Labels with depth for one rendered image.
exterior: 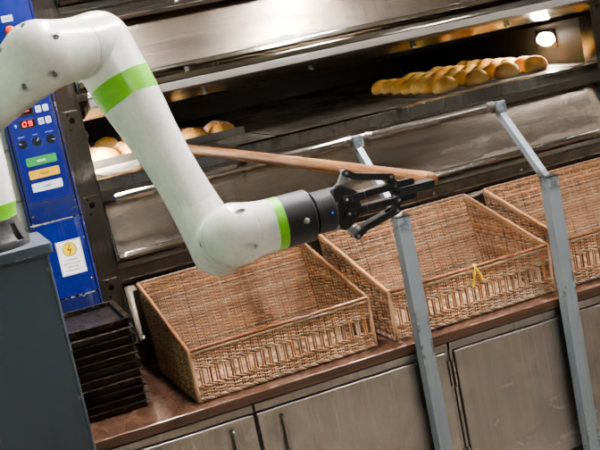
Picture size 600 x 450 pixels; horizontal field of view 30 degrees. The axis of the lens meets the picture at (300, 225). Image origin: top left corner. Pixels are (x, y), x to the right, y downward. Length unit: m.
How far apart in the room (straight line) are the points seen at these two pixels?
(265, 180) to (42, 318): 1.43
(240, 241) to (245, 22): 1.75
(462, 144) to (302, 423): 1.20
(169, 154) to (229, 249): 0.24
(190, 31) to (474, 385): 1.36
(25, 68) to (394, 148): 2.02
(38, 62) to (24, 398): 0.75
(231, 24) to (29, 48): 1.68
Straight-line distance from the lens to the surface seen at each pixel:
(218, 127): 3.90
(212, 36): 3.50
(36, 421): 2.35
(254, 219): 1.88
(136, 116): 2.02
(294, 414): 3.12
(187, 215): 2.00
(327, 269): 3.42
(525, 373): 3.42
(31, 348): 2.32
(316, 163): 2.63
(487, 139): 3.88
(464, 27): 3.67
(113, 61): 2.03
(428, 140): 3.79
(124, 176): 3.44
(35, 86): 1.94
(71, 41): 1.95
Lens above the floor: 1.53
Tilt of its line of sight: 10 degrees down
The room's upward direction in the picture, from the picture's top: 11 degrees counter-clockwise
